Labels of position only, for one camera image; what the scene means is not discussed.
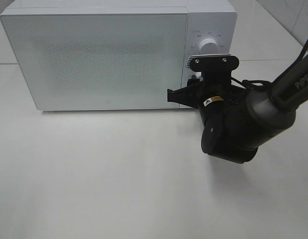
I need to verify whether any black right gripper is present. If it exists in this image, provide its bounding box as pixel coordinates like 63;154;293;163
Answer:
167;71;235;109

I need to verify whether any white timer knob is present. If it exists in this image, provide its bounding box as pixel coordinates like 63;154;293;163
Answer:
195;72;202;79

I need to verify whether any white microwave door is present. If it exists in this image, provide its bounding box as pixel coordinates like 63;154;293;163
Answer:
1;14;187;111

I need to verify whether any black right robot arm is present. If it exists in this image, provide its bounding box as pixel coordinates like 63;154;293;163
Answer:
167;39;308;164

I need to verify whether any upper white power knob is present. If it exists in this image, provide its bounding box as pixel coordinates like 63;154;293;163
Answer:
198;37;219;55

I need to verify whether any white microwave oven body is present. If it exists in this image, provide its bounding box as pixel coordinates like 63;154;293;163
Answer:
0;0;238;112

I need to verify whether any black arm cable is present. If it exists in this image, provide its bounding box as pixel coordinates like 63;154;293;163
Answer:
228;32;308;105

